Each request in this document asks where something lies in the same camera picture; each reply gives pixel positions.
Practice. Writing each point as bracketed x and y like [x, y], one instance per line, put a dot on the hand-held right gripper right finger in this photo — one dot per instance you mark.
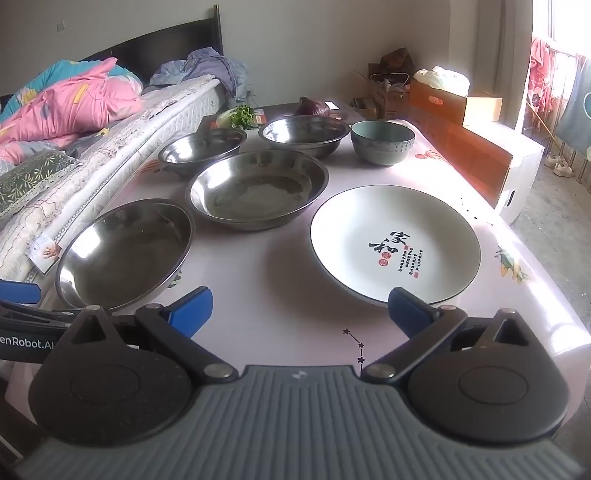
[406, 310]

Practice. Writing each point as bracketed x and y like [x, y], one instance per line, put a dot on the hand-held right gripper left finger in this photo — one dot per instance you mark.
[191, 308]

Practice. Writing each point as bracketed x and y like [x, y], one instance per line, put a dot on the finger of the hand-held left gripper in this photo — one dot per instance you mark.
[18, 293]

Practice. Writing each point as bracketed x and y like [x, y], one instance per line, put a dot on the large shiny steel bowl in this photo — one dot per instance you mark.
[124, 249]

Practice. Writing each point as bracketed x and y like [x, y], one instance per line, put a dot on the white printed ceramic plate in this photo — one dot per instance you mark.
[351, 240]

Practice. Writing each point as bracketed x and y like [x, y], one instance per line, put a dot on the large dull steel bowl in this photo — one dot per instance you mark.
[258, 189]

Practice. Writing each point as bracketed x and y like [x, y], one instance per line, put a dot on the small steel bowl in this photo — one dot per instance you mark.
[304, 131]
[198, 147]

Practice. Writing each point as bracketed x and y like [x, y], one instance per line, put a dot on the teal ceramic bowl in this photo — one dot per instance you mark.
[383, 147]

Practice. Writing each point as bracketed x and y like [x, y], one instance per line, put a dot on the paper mattress tag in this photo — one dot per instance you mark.
[46, 254]

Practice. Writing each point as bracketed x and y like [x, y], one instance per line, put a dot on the pink printed tablecloth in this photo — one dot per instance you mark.
[277, 277]

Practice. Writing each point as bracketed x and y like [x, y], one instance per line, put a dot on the green patterned pillow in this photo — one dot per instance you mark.
[32, 177]

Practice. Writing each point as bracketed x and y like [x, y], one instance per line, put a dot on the white mattress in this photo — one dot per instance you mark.
[138, 134]

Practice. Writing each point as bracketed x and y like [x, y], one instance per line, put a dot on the large white cardboard box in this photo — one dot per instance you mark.
[521, 161]

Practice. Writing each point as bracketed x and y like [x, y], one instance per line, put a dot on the green leafy vegetable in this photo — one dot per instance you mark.
[240, 117]

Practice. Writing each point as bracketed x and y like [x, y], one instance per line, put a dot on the pink floral quilt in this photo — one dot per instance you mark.
[69, 101]

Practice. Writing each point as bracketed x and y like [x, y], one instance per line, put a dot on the orange-brown cardboard box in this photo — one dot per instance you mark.
[443, 104]

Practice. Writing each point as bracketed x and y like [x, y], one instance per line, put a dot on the white shoes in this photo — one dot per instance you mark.
[561, 166]

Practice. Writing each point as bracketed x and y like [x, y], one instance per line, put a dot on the open brown cardboard box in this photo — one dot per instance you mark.
[385, 99]

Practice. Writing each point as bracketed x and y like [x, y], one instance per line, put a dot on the white screen smartphone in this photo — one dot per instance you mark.
[331, 105]

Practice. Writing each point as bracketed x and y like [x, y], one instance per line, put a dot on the red onion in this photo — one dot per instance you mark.
[311, 107]

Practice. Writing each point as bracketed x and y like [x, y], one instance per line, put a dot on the white plastic bag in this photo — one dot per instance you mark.
[441, 78]

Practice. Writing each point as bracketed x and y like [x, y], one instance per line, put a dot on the grey-blue clothes pile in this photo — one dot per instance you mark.
[207, 64]

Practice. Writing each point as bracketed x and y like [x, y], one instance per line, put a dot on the brown paper bag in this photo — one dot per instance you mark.
[397, 60]

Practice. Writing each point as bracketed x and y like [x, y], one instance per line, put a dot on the blue-grey hanging cloth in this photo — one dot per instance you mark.
[575, 110]

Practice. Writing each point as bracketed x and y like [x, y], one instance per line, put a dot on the dark wooden headboard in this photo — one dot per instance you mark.
[194, 37]

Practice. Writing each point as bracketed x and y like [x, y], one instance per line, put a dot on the red floral hanging garment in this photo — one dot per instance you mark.
[542, 74]

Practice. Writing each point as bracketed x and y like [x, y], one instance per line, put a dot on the window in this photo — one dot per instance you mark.
[570, 23]

